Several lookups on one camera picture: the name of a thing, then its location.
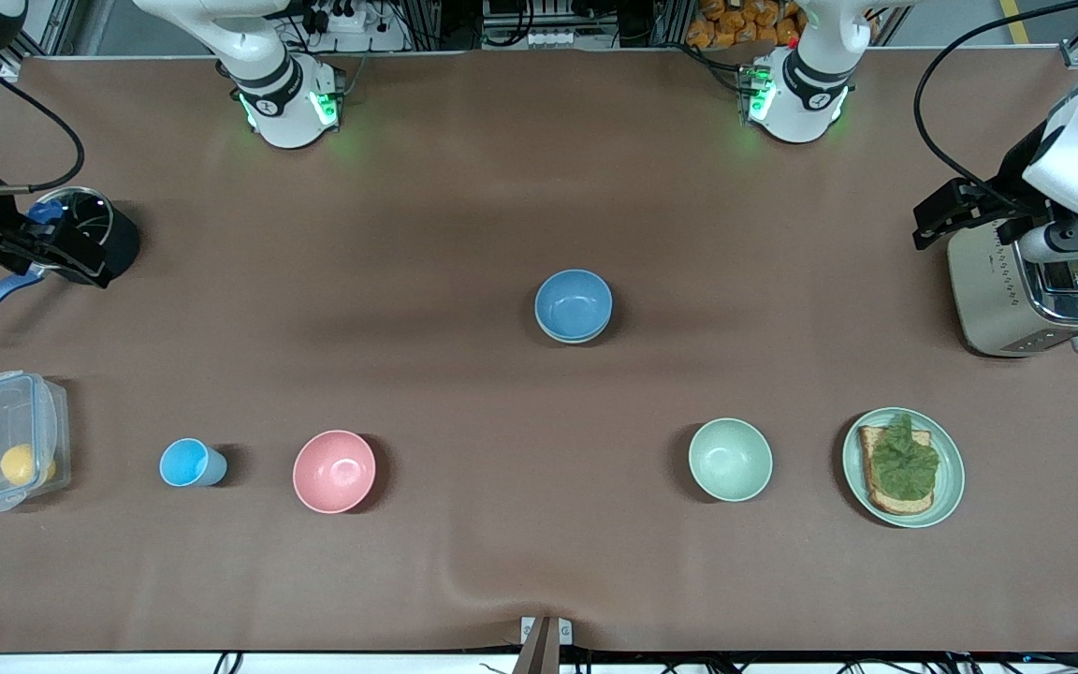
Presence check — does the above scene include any green bowl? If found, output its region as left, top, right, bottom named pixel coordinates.
left=688, top=418, right=774, bottom=503
left=536, top=314, right=613, bottom=345

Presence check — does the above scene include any toast slice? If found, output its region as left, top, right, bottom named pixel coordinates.
left=858, top=426, right=935, bottom=516

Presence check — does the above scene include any white power strip with plugs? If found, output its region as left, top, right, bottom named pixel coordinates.
left=310, top=5, right=409, bottom=52

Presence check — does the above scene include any beige metal toaster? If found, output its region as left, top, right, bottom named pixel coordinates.
left=947, top=220, right=1078, bottom=358

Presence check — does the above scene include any black saucepan with blue handle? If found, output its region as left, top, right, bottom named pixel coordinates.
left=0, top=187, right=140, bottom=340

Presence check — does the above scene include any blue bowl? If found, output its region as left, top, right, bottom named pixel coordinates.
left=534, top=269, right=614, bottom=342

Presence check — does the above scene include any green plate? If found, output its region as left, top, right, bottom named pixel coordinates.
left=842, top=407, right=966, bottom=529

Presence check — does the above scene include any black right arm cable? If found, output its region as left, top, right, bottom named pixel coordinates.
left=0, top=51, right=84, bottom=194

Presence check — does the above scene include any green lettuce leaf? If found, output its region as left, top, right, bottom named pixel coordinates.
left=870, top=414, right=940, bottom=500

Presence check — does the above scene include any pink bowl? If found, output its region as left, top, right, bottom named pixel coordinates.
left=292, top=430, right=378, bottom=515

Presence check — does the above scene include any orange snack bag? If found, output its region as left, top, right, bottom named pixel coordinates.
left=686, top=0, right=807, bottom=48

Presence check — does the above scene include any metal table edge bracket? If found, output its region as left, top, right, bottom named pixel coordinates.
left=513, top=615, right=574, bottom=674

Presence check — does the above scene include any long white power strip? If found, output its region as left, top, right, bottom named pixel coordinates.
left=528, top=28, right=617, bottom=48

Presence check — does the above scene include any light blue cup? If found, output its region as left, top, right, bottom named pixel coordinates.
left=159, top=438, right=229, bottom=489

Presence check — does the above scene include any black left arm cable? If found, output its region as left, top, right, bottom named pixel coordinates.
left=913, top=0, right=1078, bottom=212

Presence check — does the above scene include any glass saucepan lid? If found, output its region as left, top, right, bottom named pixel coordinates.
left=29, top=187, right=115, bottom=246

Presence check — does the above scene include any yellow lemon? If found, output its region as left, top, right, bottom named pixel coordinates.
left=0, top=444, right=58, bottom=487

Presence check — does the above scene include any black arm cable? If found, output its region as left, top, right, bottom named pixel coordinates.
left=0, top=51, right=84, bottom=194
left=913, top=0, right=1078, bottom=212

